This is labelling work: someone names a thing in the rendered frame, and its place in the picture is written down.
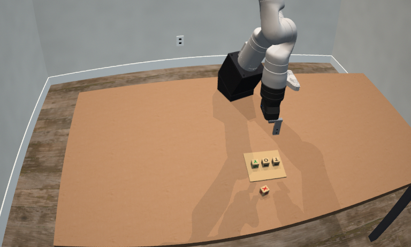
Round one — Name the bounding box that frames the beige square mat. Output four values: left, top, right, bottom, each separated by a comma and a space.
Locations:
243, 150, 287, 182

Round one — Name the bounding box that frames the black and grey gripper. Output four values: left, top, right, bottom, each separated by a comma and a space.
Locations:
260, 66, 300, 135

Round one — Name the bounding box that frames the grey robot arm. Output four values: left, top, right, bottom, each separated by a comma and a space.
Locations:
238, 0, 297, 73

